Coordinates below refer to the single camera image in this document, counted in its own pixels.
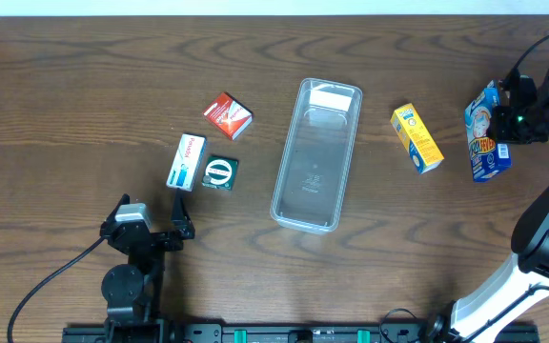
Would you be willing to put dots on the white Panadol box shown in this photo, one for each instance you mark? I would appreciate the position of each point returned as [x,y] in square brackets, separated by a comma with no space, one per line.
[186,162]

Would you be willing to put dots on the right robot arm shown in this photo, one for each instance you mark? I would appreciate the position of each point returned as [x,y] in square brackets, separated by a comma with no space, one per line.
[489,314]

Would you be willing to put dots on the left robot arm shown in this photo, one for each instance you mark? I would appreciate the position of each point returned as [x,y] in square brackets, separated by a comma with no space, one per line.
[132,290]

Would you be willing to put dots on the green Zam-Buk tin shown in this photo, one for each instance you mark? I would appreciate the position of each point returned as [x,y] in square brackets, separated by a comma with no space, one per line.
[220,173]

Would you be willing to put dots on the yellow medicine box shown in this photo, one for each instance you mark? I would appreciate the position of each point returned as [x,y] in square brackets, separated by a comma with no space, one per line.
[416,139]

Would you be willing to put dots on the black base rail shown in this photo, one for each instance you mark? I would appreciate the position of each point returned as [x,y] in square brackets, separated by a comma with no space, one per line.
[215,333]

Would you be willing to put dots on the blue fever patch box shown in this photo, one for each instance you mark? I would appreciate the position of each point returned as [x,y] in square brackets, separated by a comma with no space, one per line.
[487,157]

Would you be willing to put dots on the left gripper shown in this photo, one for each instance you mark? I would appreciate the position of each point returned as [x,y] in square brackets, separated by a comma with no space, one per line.
[183,227]

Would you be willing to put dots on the red Panadol Actifast box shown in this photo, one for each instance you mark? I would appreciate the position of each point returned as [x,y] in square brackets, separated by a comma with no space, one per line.
[228,115]

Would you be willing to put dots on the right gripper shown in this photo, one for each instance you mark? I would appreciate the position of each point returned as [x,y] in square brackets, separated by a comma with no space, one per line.
[501,124]

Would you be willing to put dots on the clear plastic container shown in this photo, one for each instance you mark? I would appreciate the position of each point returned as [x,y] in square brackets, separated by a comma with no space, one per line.
[316,159]

